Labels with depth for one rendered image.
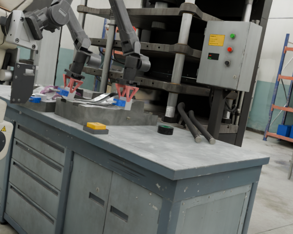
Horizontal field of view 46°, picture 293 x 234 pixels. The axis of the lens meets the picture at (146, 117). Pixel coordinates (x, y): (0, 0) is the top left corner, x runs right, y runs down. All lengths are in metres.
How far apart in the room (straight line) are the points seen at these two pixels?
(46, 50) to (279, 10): 5.64
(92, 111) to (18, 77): 0.39
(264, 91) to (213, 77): 6.79
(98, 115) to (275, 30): 7.71
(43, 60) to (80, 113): 4.43
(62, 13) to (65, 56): 8.11
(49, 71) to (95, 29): 3.99
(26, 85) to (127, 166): 0.52
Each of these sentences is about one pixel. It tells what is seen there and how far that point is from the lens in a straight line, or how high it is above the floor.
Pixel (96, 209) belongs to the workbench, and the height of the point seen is 0.47.
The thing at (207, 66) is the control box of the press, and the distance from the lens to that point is 2.21.
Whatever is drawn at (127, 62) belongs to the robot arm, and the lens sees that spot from 1.58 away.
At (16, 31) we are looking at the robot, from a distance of 1.28.
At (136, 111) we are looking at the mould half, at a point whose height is 0.88.
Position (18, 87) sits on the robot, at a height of 0.95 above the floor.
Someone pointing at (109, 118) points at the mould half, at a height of 0.84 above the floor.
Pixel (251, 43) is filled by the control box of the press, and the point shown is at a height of 1.35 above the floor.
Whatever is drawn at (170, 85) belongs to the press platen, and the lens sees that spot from 2.18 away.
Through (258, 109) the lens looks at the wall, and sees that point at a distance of 8.99.
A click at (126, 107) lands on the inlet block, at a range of 1.59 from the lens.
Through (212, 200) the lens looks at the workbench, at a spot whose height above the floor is 0.63.
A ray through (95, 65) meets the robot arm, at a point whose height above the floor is 1.08.
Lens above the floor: 1.10
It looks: 8 degrees down
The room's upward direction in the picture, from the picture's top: 10 degrees clockwise
